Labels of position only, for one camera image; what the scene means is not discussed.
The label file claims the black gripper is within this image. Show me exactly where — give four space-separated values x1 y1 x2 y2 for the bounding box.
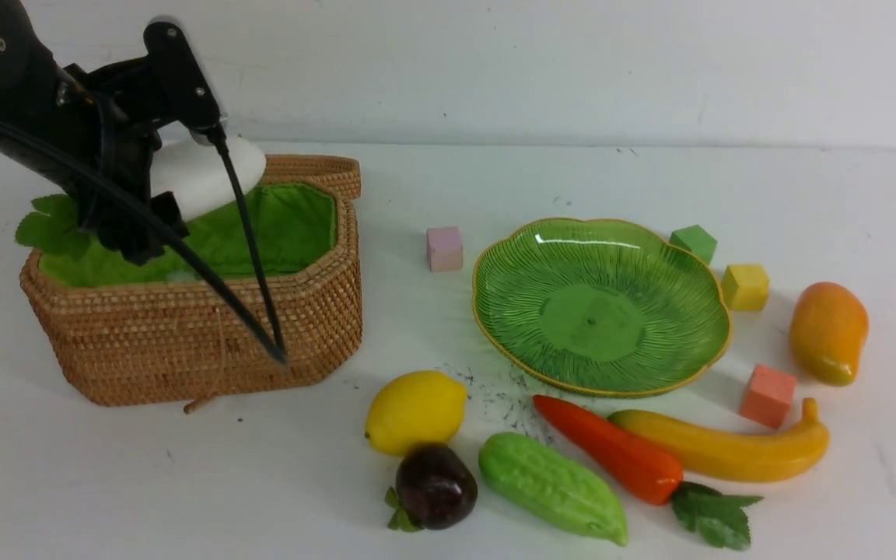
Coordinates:
36 59 190 267

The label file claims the white toy radish with leaves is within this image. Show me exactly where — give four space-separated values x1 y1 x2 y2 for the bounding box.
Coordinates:
14 137 268 257

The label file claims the yellow toy lemon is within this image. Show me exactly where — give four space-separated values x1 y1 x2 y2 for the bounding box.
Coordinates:
364 371 468 457

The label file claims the dark purple toy mangosteen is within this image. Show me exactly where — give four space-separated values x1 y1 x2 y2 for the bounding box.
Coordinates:
385 443 478 533

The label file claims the green toy bitter gourd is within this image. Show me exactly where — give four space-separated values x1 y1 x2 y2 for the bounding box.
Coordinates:
478 432 629 548

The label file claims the yellow toy banana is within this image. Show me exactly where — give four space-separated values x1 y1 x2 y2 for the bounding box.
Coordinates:
607 397 831 483

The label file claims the orange toy carrot with leaves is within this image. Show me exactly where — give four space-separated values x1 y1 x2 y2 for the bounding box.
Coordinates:
532 394 761 551

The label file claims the orange yellow toy mango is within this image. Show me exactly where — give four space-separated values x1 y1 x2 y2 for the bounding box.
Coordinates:
787 282 869 387

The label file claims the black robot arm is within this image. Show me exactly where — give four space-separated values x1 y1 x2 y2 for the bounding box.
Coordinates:
0 1 189 238

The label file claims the woven wicker basket green lining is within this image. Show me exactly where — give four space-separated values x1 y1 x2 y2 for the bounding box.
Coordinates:
20 155 364 408

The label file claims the pink cube block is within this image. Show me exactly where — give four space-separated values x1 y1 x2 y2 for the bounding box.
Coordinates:
426 226 464 273

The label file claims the green leaf-shaped glass plate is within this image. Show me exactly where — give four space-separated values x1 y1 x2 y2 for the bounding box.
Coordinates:
471 217 733 398

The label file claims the green cube block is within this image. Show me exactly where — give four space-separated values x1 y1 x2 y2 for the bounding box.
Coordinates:
669 224 718 265

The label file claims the yellow cube block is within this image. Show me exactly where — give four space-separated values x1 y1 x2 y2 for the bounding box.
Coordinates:
721 263 769 312

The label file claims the orange cube block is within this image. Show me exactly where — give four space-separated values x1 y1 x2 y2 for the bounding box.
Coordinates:
737 364 797 430

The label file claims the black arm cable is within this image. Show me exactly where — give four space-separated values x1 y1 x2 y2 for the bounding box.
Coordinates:
0 105 289 366

